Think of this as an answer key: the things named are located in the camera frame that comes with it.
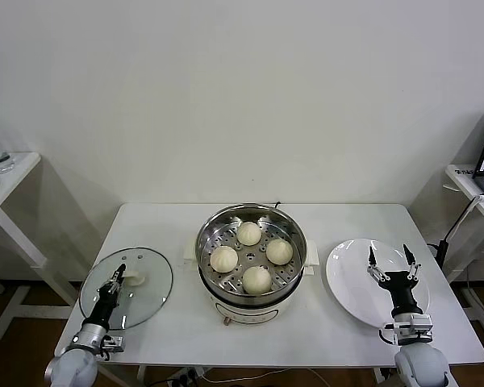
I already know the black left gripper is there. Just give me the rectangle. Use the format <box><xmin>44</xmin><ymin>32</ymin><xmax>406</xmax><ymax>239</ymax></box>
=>
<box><xmin>84</xmin><ymin>263</ymin><xmax>127</xmax><ymax>326</ymax></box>

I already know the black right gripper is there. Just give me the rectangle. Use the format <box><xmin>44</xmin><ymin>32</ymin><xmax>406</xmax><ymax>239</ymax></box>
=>
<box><xmin>366</xmin><ymin>243</ymin><xmax>424</xmax><ymax>319</ymax></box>

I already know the glass pot lid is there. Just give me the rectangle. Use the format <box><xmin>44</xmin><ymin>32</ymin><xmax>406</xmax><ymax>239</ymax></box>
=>
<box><xmin>79</xmin><ymin>246</ymin><xmax>174</xmax><ymax>330</ymax></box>

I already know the white steamed baozi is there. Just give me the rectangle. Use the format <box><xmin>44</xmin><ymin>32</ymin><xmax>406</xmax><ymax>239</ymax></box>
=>
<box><xmin>210</xmin><ymin>246</ymin><xmax>239</xmax><ymax>273</ymax></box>
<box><xmin>265</xmin><ymin>238</ymin><xmax>294</xmax><ymax>266</ymax></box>
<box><xmin>241</xmin><ymin>264</ymin><xmax>273</xmax><ymax>294</ymax></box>
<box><xmin>236</xmin><ymin>221</ymin><xmax>262</xmax><ymax>246</ymax></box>

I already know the perforated steel steamer basket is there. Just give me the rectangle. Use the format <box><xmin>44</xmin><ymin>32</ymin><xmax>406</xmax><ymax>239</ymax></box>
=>
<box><xmin>195</xmin><ymin>204</ymin><xmax>307</xmax><ymax>298</ymax></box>

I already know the white round plate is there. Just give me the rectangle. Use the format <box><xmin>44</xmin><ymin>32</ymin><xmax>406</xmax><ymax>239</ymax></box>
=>
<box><xmin>324</xmin><ymin>238</ymin><xmax>431</xmax><ymax>331</ymax></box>

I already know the white laptop side table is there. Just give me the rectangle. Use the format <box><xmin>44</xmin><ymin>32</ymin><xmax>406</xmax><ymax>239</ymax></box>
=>
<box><xmin>444</xmin><ymin>164</ymin><xmax>484</xmax><ymax>323</ymax></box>

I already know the white power strip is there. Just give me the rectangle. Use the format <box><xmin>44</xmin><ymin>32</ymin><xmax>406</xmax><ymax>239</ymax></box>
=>
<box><xmin>167</xmin><ymin>366</ymin><xmax>207</xmax><ymax>384</ymax></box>

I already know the white electric cooker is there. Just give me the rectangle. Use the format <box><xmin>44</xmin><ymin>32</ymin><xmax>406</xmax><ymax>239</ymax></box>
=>
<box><xmin>181</xmin><ymin>237</ymin><xmax>321</xmax><ymax>326</ymax></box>

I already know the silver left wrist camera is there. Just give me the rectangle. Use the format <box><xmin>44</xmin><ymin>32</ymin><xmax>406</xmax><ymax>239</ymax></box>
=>
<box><xmin>96</xmin><ymin>333</ymin><xmax>126</xmax><ymax>356</ymax></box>

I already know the black laptop power cable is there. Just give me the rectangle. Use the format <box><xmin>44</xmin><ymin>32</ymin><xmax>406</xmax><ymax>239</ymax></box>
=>
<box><xmin>443</xmin><ymin>203</ymin><xmax>475</xmax><ymax>243</ymax></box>

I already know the white laptop cable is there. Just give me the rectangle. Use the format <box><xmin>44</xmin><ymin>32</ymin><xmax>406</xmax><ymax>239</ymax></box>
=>
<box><xmin>465</xmin><ymin>194</ymin><xmax>484</xmax><ymax>218</ymax></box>

